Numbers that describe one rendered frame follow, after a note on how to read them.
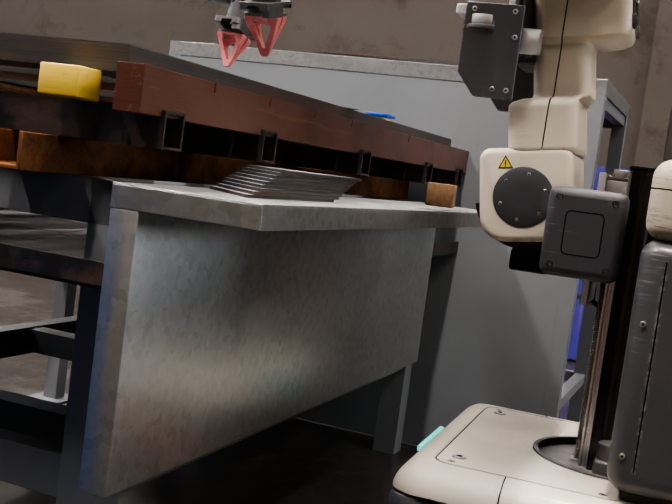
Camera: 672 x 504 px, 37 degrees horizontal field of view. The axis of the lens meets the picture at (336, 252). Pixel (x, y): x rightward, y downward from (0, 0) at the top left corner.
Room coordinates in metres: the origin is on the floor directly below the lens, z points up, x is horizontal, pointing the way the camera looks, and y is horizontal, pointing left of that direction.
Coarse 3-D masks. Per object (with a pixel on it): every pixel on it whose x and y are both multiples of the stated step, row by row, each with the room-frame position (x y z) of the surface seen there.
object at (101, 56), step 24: (0, 48) 1.36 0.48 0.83; (24, 48) 1.35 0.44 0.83; (48, 48) 1.33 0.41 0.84; (72, 48) 1.32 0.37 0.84; (96, 48) 1.31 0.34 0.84; (120, 48) 1.29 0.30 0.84; (0, 72) 1.70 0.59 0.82; (24, 72) 1.63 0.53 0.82; (192, 72) 1.44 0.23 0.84; (216, 72) 1.50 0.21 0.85; (288, 96) 1.74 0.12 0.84; (360, 120) 2.08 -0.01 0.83; (384, 120) 2.22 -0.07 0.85
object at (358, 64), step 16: (176, 48) 3.09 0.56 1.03; (192, 48) 3.07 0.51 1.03; (208, 48) 3.05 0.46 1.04; (256, 48) 3.00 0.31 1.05; (288, 64) 2.96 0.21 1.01; (304, 64) 2.94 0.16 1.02; (320, 64) 2.92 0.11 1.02; (336, 64) 2.91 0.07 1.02; (352, 64) 2.89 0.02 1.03; (368, 64) 2.87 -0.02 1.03; (384, 64) 2.85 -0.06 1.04; (400, 64) 2.84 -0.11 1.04; (416, 64) 2.82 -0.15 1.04; (432, 64) 2.81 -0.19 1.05; (608, 80) 2.65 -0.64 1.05; (608, 96) 2.69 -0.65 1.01; (624, 112) 3.09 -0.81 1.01
